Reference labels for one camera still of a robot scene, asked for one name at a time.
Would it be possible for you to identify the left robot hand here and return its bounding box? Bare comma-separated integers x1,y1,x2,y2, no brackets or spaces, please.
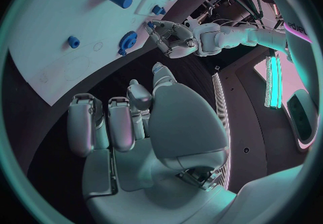
145,19,199,59

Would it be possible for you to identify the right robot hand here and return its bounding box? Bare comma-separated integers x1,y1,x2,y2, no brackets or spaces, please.
66,61,238,224

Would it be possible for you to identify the white task board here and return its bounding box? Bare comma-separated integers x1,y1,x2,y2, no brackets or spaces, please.
6,0,208,107

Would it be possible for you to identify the blue plug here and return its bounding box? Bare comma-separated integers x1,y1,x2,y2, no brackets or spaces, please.
151,4,167,16

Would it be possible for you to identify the blue gear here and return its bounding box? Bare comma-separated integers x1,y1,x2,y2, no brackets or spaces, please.
117,31,139,57

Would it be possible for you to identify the glowing light bar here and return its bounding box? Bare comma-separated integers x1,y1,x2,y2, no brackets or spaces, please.
263,50,284,110

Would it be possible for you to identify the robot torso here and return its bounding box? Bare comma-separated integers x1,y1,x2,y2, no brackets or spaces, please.
253,0,323,154

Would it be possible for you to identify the white cable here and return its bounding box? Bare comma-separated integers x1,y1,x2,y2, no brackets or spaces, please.
210,18,261,28

